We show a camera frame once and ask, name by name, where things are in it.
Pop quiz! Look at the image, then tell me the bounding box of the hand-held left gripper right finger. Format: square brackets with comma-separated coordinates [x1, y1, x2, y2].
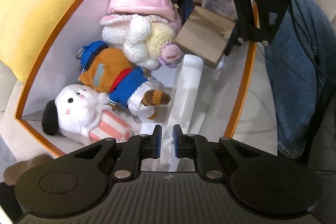
[173, 124, 266, 181]

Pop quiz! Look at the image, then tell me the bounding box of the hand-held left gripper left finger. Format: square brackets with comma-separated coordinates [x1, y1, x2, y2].
[64, 124, 163, 181]

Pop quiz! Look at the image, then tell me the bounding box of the small brown cardboard box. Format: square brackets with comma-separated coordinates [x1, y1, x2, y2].
[175, 6, 235, 69]

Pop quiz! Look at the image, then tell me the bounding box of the pink plush backpack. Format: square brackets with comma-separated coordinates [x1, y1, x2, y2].
[109, 0, 183, 30]

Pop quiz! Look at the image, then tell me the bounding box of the white crochet bunny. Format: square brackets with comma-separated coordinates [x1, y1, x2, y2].
[100, 14, 181, 71]

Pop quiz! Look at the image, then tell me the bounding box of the white plush dog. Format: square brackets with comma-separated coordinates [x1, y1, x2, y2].
[42, 84, 133, 146]

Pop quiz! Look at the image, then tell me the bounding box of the brown plush bear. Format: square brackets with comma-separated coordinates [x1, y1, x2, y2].
[76, 40, 171, 121]

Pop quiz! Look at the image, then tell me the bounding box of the orange cardboard box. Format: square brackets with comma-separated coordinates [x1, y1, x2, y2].
[14, 0, 259, 159]

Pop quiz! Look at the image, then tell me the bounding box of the person's right leg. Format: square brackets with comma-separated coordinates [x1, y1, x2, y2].
[264, 0, 336, 161]

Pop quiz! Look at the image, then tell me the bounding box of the beige sofa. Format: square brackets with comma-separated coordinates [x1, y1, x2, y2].
[0, 0, 336, 182]

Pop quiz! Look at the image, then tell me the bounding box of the brown sock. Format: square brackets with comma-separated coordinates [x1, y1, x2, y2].
[4, 154, 53, 185]

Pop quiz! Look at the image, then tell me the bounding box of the yellow pillow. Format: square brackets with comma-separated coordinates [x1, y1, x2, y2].
[0, 0, 130, 84]

